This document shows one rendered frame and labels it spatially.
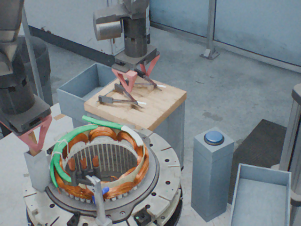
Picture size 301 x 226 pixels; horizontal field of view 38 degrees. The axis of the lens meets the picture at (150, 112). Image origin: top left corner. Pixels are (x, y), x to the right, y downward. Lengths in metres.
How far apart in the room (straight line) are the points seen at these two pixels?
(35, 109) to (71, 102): 0.47
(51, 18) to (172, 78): 1.12
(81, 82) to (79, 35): 2.19
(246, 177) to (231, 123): 1.83
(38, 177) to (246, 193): 0.43
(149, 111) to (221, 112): 1.81
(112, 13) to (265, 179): 0.51
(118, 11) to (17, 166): 0.63
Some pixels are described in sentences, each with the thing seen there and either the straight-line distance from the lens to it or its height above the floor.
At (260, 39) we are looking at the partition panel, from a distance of 3.23.
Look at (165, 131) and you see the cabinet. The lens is 1.14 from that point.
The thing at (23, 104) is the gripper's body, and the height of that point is 1.31.
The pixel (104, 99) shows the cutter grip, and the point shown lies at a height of 1.09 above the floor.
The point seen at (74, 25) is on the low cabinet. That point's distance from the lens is 3.46.
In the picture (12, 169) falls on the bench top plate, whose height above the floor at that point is 0.78.
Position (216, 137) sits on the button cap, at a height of 1.04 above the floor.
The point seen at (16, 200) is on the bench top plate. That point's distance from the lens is 1.32.
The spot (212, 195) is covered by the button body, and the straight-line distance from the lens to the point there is 1.14.
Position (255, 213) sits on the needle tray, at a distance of 0.92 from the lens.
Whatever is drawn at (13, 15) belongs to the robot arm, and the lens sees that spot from 0.58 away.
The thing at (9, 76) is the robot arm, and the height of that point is 1.37.
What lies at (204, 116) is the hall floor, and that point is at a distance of 2.84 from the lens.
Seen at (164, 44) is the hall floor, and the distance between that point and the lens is 3.67.
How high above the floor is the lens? 1.72
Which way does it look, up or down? 37 degrees down
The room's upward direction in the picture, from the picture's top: 2 degrees counter-clockwise
